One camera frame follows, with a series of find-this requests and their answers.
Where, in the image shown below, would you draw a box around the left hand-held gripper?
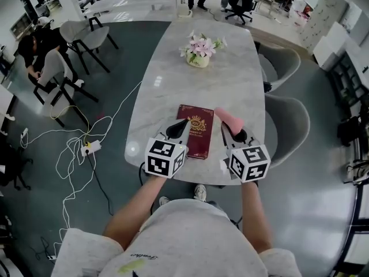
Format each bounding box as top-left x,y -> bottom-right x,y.
144,117 -> 191,179

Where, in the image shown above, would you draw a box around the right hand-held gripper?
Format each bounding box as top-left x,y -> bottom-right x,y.
220,122 -> 272,184

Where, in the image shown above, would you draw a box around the dark red book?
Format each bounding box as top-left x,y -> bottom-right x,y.
176,104 -> 214,160

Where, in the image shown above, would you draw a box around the person's right forearm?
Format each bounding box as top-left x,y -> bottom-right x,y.
240,180 -> 273,254

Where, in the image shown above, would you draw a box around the person's left forearm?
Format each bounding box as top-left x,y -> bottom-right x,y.
102,174 -> 167,249

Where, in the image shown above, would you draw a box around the grey shell chair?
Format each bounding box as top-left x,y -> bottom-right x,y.
263,92 -> 311,170
255,40 -> 302,93

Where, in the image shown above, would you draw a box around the person's right shoe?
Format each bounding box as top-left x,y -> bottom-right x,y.
193,184 -> 208,203

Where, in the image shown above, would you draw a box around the person's blue jeans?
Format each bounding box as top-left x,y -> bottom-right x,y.
206,200 -> 226,211

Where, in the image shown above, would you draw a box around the white pot of pink flowers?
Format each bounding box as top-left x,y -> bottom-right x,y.
178,29 -> 228,69

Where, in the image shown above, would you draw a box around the person's grey t-shirt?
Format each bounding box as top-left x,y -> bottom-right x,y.
50,197 -> 302,277

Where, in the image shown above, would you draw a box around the black bag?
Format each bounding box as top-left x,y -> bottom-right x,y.
337,115 -> 367,147

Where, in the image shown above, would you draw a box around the black office chair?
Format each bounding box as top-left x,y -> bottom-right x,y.
224,0 -> 259,25
0,143 -> 34,192

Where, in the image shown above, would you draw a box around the white storage cabinet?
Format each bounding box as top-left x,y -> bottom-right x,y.
299,0 -> 369,72

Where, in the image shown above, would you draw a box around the white chair with black legs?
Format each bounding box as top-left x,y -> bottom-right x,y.
59,16 -> 119,75
33,49 -> 99,128

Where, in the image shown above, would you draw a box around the black cable loop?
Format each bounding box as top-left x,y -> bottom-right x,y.
139,160 -> 149,186

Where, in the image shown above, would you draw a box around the black power cable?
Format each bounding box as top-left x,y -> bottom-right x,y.
86,154 -> 115,216

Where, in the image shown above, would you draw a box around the yellow cable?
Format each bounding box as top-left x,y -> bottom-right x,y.
49,104 -> 91,144

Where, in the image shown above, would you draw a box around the long white cable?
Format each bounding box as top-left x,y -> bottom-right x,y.
20,81 -> 144,259

